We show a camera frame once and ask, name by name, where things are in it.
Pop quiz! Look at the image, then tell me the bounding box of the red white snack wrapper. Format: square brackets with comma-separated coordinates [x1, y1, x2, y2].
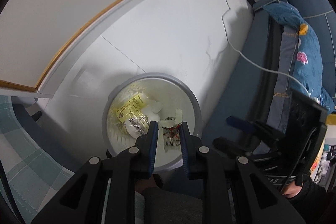
[159, 117, 182, 153]

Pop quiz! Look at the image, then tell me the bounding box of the white power cable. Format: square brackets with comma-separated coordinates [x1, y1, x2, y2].
[221, 0, 310, 94]

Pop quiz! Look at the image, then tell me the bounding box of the yellow wrapper in bin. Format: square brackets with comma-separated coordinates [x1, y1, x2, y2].
[112, 93, 147, 123]

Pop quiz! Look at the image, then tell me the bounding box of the teal checked tablecloth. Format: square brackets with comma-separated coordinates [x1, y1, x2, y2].
[1, 96, 74, 223]

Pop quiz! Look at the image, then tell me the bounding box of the person's right hand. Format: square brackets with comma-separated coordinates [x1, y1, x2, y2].
[281, 181, 302, 198]

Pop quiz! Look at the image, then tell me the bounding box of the white round trash bin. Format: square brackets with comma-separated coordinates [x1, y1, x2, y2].
[102, 73, 202, 173]

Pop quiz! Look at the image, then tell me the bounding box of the blue floral pillow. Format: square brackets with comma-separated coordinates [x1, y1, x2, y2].
[263, 2, 335, 114]

